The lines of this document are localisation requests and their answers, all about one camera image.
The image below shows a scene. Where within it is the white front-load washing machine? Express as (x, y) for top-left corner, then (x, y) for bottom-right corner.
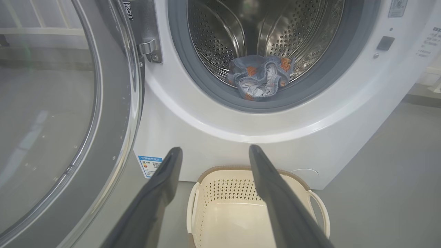
(74, 0), (441, 248)

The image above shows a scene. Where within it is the black door latch socket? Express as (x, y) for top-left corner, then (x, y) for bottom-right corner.
(376, 36), (395, 51)

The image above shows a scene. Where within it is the stainless steel washing machine drum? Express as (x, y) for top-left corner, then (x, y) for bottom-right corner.
(187, 0), (345, 86)

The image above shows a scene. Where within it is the metal washer door hinge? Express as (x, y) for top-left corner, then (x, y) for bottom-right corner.
(131, 0), (163, 64)

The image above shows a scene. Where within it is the washing machine glass door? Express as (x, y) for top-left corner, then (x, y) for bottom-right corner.
(0, 0), (145, 248)

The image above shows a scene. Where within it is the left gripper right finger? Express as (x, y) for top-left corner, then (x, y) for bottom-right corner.
(249, 145), (335, 248)

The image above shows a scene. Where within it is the blue energy label sticker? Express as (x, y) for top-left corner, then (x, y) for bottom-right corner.
(138, 155), (163, 178)

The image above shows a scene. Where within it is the grey warning sticker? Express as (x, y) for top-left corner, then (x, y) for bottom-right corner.
(388, 0), (408, 18)

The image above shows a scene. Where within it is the round white filter cover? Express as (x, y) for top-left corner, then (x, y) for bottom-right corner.
(289, 168), (319, 178)

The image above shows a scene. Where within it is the cream perforated laundry basket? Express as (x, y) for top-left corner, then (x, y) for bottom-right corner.
(186, 166), (331, 248)

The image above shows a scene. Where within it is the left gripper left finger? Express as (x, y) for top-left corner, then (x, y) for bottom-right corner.
(100, 147), (183, 248)

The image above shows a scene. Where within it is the small QR code sticker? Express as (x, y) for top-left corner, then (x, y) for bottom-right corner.
(122, 2), (134, 21)

